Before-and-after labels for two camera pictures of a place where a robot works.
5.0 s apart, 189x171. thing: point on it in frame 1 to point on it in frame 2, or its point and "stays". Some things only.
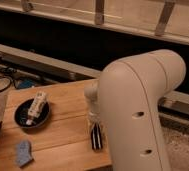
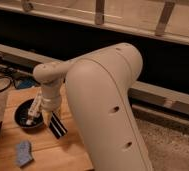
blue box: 25,83 stays
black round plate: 21,114 stays
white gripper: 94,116 to 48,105
